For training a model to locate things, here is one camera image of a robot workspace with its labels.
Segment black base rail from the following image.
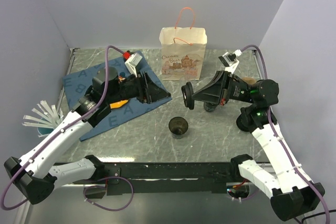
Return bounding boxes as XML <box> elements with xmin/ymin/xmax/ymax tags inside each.
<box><xmin>70</xmin><ymin>162</ymin><xmax>244</xmax><ymax>196</ymax></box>

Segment blue alphabet placemat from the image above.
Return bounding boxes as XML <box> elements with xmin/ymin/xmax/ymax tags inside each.
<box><xmin>62</xmin><ymin>50</ymin><xmax>172</xmax><ymax>141</ymax></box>

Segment dark takeout cup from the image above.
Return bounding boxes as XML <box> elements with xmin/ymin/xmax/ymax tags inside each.
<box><xmin>203</xmin><ymin>102</ymin><xmax>217</xmax><ymax>113</ymax></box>
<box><xmin>168</xmin><ymin>116</ymin><xmax>188</xmax><ymax>139</ymax></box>

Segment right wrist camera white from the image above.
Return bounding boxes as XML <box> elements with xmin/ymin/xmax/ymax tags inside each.
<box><xmin>218</xmin><ymin>49</ymin><xmax>242</xmax><ymax>73</ymax></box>

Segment clear plastic cup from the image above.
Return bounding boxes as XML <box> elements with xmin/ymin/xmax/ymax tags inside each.
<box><xmin>180</xmin><ymin>75</ymin><xmax>192</xmax><ymax>83</ymax></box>

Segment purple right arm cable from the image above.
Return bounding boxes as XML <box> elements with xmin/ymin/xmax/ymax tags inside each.
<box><xmin>240</xmin><ymin>44</ymin><xmax>331</xmax><ymax>224</ymax></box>

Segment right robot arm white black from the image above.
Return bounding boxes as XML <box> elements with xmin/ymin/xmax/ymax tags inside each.
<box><xmin>182</xmin><ymin>71</ymin><xmax>325</xmax><ymax>221</ymax></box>

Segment cream paper bag orange handles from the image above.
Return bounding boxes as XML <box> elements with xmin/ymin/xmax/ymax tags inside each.
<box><xmin>159</xmin><ymin>7</ymin><xmax>207</xmax><ymax>81</ymax></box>

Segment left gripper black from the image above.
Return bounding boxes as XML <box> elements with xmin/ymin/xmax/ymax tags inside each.
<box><xmin>106</xmin><ymin>71</ymin><xmax>171</xmax><ymax>104</ymax></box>

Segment black cup lid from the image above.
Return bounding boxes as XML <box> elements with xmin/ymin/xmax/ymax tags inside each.
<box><xmin>181</xmin><ymin>82</ymin><xmax>195</xmax><ymax>110</ymax></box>
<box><xmin>236</xmin><ymin>114</ymin><xmax>253</xmax><ymax>133</ymax></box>

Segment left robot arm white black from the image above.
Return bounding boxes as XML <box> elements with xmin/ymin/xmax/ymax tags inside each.
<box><xmin>4</xmin><ymin>67</ymin><xmax>171</xmax><ymax>205</ymax></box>

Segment brown pulp cup carrier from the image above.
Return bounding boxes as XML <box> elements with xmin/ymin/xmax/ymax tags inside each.
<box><xmin>242</xmin><ymin>77</ymin><xmax>257</xmax><ymax>85</ymax></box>

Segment yellow dotted plate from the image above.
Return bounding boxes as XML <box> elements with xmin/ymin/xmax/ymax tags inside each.
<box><xmin>110</xmin><ymin>100</ymin><xmax>129</xmax><ymax>109</ymax></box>

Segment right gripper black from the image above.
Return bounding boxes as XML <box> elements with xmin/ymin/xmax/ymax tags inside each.
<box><xmin>191</xmin><ymin>70</ymin><xmax>256</xmax><ymax>105</ymax></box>

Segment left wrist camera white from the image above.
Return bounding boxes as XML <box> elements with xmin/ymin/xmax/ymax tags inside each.
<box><xmin>123</xmin><ymin>52</ymin><xmax>142</xmax><ymax>77</ymax></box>

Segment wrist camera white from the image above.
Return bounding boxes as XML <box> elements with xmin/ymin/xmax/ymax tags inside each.
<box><xmin>123</xmin><ymin>52</ymin><xmax>142</xmax><ymax>77</ymax></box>
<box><xmin>218</xmin><ymin>49</ymin><xmax>242</xmax><ymax>73</ymax></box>

